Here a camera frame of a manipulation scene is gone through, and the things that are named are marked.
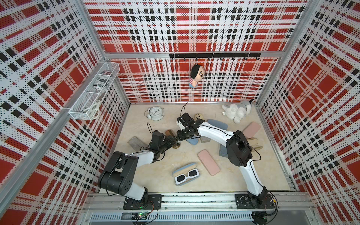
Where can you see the small circuit board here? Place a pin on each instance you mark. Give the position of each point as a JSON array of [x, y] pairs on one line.
[[134, 216]]

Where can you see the white alarm clock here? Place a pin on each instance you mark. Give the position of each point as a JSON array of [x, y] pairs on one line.
[[155, 113]]

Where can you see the grey marble teal-lined case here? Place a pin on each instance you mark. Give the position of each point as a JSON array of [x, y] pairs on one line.
[[137, 144]]

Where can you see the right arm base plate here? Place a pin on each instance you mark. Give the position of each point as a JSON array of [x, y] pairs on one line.
[[244, 201]]

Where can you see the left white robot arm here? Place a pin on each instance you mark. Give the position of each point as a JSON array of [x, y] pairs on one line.
[[118, 174]]

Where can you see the white plush toy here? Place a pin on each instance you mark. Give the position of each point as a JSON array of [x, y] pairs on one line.
[[237, 111]]

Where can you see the beige case with dark glasses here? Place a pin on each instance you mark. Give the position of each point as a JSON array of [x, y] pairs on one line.
[[172, 139]]

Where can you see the white sunglasses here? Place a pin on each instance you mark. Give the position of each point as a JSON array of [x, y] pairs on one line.
[[184, 178]]

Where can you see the cartoon boy doll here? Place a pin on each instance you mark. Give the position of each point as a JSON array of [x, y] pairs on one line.
[[196, 75]]

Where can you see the black hook rail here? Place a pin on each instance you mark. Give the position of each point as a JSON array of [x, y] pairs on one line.
[[244, 55]]

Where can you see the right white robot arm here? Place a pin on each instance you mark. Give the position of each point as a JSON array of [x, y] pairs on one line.
[[239, 151]]

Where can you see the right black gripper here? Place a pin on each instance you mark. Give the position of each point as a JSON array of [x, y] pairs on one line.
[[180, 136]]

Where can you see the white scissors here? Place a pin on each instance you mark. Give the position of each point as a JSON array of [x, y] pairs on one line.
[[92, 112]]

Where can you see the clear wall shelf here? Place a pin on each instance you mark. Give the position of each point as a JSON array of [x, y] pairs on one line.
[[90, 95]]

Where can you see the yellow panda squishy ball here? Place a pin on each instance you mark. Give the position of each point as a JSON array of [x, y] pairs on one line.
[[199, 116]]

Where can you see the small pink glasses case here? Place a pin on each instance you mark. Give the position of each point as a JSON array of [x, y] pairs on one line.
[[251, 130]]

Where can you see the teal-lined glasses case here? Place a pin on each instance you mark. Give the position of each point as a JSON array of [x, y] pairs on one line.
[[204, 139]]

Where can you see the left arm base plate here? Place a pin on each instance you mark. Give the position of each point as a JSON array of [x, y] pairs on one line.
[[149, 202]]

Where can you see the blue case with pink glasses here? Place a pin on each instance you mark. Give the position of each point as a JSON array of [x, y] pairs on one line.
[[218, 124]]

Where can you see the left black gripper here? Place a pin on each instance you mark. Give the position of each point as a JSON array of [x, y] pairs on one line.
[[168, 144]]

